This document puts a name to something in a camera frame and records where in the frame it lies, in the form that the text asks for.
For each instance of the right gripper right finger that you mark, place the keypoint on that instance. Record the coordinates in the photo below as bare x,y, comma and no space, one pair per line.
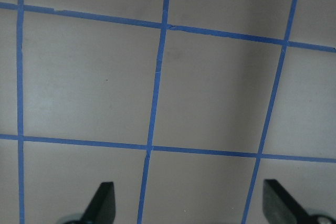
280,207

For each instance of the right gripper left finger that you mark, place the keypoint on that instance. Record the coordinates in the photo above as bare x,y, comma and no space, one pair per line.
101,209

